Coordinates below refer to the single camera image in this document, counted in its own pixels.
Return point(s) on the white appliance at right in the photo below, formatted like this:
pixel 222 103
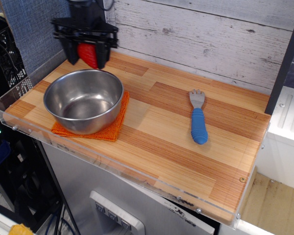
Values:
pixel 275 158

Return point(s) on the blue handled fork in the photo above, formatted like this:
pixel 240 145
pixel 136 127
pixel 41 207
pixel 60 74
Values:
pixel 198 127

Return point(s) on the dark grey right post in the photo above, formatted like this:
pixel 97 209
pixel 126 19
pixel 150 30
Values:
pixel 281 77

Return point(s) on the orange knitted cloth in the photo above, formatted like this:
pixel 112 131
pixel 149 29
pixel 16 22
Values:
pixel 110 133

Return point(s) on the red toy strawberry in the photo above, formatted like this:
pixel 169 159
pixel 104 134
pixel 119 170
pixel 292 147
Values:
pixel 87 52

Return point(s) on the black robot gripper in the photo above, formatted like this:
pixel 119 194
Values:
pixel 86 24

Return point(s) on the stainless steel cabinet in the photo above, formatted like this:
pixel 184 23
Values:
pixel 91 193

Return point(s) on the stainless steel bowl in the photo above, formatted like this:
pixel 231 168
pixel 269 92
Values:
pixel 85 101

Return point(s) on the black plastic crate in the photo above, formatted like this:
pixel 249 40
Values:
pixel 12 70

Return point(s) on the clear acrylic table guard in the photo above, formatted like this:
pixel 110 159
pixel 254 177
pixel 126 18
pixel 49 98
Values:
pixel 155 148

